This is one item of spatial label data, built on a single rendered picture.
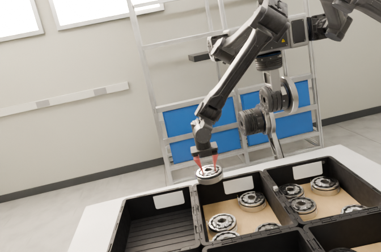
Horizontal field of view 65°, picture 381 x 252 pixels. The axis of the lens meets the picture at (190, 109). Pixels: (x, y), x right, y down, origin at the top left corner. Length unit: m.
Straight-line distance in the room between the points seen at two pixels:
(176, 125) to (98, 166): 1.48
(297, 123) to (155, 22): 1.99
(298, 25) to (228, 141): 1.78
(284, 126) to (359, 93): 1.71
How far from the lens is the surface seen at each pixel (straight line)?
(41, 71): 3.97
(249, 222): 1.20
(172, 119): 2.96
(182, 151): 3.07
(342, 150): 2.03
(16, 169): 4.38
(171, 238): 1.21
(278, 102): 1.59
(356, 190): 1.28
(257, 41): 0.99
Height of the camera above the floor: 1.52
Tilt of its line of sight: 13 degrees down
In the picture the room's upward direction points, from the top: 12 degrees counter-clockwise
